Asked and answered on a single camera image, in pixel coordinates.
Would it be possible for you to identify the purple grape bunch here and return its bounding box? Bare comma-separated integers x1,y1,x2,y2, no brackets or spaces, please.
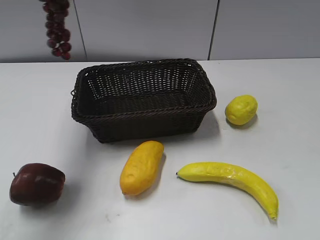
40,0,72,61

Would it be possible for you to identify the dark brown wicker basket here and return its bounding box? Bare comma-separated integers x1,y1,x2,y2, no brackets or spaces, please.
71,58,217,143

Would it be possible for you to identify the orange yellow mango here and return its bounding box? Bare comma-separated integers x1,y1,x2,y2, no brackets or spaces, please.
119,140,164,196

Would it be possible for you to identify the yellow banana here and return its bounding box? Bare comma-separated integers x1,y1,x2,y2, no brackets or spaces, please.
176,162,279,222

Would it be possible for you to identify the yellow lemon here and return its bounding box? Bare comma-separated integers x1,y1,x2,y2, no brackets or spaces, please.
224,94,258,126

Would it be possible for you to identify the dark red apple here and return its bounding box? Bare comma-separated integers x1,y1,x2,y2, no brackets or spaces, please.
9,163,66,207

